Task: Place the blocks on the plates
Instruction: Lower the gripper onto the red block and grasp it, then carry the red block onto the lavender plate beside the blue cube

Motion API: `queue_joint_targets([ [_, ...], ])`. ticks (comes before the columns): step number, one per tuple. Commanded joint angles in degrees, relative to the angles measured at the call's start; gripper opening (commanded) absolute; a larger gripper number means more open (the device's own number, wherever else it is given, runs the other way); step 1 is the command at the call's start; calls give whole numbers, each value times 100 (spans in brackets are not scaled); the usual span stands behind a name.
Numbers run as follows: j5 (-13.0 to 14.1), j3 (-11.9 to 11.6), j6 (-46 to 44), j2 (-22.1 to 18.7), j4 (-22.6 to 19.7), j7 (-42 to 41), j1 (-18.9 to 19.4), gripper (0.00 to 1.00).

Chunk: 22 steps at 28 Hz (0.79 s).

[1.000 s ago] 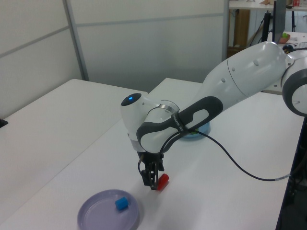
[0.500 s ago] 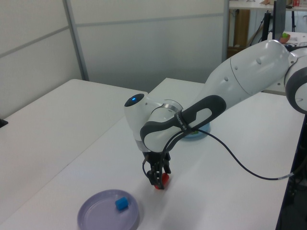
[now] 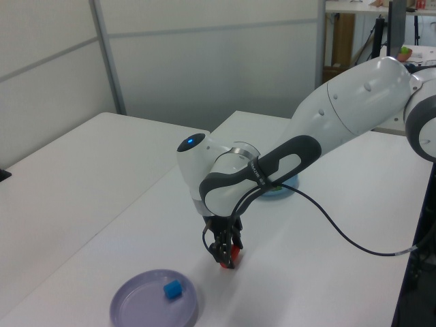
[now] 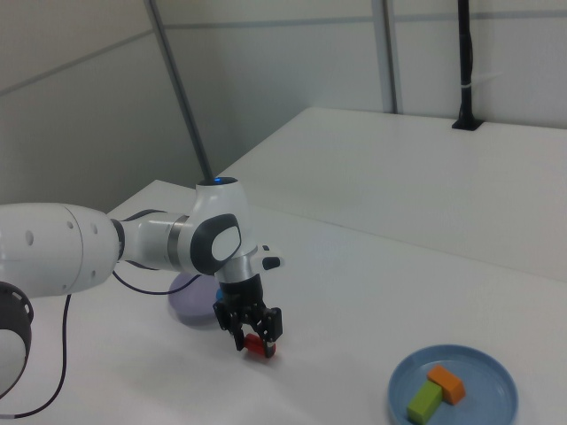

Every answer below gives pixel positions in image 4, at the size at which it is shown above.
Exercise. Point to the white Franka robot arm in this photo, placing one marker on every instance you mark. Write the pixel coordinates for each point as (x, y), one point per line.
(53, 248)

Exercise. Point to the pale grey partition post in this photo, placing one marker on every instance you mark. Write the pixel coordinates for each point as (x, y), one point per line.
(392, 53)

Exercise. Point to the black pole with base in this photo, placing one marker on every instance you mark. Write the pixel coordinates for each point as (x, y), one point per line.
(465, 53)

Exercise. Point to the orange rectangular block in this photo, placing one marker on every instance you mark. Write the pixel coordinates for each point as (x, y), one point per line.
(448, 383)

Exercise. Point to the red cylinder block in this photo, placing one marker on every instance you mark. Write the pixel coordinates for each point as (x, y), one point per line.
(254, 343)

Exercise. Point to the blue plate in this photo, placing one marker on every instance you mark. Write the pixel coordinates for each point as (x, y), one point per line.
(491, 372)

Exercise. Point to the purple plate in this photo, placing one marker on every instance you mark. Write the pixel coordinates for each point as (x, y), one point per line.
(192, 305)

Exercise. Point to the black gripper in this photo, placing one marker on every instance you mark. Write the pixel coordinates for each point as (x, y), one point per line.
(241, 296)

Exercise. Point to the blue short cylinder block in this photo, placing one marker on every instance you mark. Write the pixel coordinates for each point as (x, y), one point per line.
(219, 293)

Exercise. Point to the green rectangular block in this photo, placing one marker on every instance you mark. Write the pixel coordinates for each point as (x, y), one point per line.
(424, 400)

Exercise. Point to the dark grey partition post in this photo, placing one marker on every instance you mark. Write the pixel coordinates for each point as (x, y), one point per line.
(177, 79)

